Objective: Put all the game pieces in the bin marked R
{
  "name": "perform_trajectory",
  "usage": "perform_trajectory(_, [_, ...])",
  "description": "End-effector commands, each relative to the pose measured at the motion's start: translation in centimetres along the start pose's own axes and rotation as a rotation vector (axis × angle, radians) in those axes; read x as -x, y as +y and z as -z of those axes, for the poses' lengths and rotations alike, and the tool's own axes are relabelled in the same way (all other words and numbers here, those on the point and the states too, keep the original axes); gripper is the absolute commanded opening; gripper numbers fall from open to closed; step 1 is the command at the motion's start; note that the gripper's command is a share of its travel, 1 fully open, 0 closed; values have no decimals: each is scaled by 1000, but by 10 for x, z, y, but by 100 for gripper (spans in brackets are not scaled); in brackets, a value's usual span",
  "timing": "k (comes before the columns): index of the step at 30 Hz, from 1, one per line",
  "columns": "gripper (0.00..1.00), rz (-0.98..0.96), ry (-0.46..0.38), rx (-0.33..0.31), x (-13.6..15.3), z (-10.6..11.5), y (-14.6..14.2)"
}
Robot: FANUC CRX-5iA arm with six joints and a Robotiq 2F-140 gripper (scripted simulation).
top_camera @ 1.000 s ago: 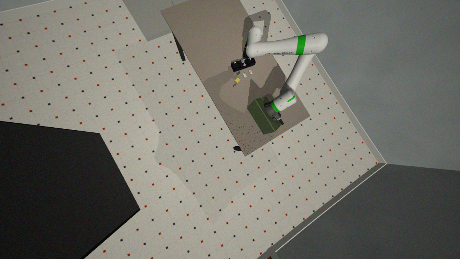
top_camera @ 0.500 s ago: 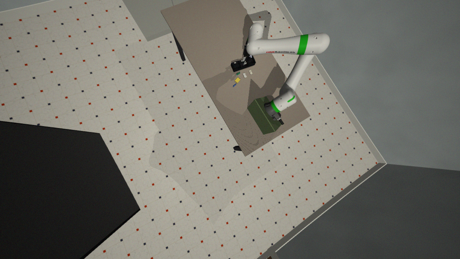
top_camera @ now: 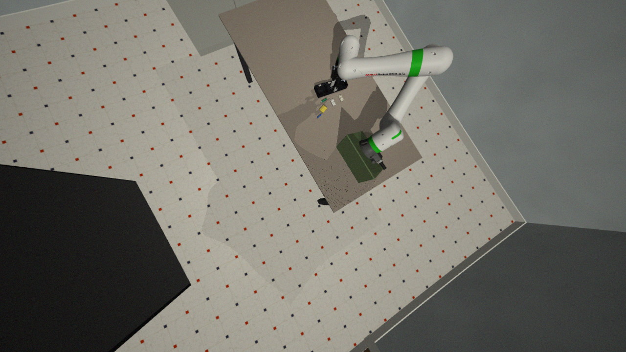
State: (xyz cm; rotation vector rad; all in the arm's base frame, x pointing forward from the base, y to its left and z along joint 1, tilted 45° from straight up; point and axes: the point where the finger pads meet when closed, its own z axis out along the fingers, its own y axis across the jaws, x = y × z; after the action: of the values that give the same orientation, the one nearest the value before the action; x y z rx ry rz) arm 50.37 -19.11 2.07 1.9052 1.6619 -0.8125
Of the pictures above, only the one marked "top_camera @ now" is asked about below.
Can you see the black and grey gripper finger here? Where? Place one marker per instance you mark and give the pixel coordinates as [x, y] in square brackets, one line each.
[333, 76]
[339, 83]

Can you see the black three-compartment bin rack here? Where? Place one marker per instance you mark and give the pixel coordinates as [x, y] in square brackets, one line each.
[323, 89]

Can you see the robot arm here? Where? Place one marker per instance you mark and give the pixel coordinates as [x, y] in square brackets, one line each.
[417, 65]

